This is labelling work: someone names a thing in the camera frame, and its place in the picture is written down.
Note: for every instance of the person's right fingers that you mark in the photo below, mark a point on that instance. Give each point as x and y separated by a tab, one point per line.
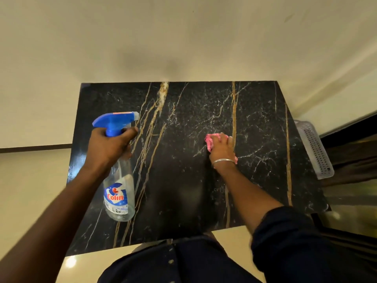
221	137

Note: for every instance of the silver bangle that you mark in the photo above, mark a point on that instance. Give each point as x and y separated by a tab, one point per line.
224	160

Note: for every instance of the black marble table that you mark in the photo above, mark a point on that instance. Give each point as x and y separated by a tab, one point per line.
188	162

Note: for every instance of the person's left forearm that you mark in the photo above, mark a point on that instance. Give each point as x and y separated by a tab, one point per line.
44	223

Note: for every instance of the person's right hand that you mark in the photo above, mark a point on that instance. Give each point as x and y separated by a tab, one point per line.
221	149

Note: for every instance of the person's left hand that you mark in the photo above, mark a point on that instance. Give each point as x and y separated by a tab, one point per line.
103	147

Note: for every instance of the person's right forearm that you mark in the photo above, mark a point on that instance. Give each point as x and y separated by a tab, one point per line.
246	193

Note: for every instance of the pink cleaning cloth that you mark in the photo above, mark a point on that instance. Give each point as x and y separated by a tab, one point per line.
209	141

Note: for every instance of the clear spray bottle blue trigger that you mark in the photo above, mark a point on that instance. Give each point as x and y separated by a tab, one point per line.
119	179

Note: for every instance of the dark blue shirt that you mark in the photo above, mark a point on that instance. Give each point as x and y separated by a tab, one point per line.
235	256

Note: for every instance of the white perforated plastic basket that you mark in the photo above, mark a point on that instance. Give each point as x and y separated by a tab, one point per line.
315	150

